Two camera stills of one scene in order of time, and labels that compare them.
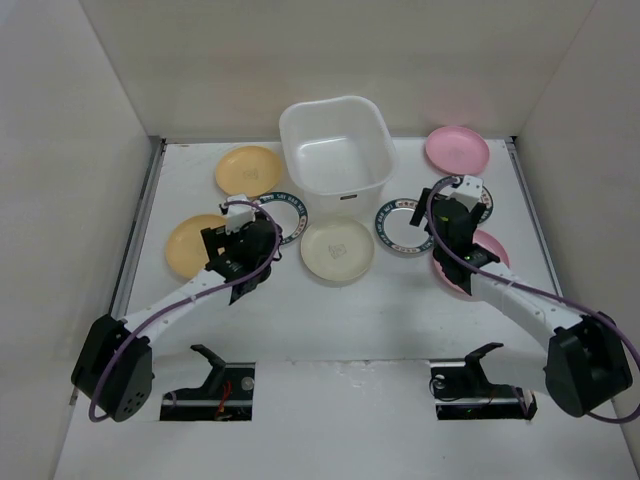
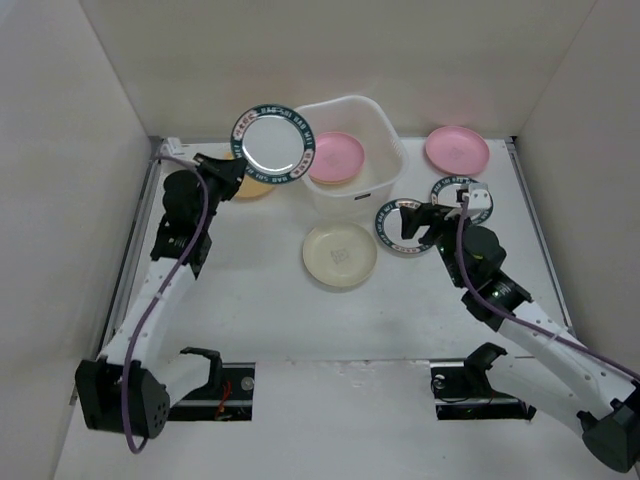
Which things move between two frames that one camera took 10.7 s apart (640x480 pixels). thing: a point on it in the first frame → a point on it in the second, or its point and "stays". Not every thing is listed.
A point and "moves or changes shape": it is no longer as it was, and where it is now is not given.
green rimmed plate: [289, 213] → [276, 144]
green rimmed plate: [394, 229] stays
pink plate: [487, 240] moves or changes shape
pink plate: [457, 150] stays
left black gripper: [218, 238] → [229, 172]
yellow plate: [186, 252] moves or changes shape
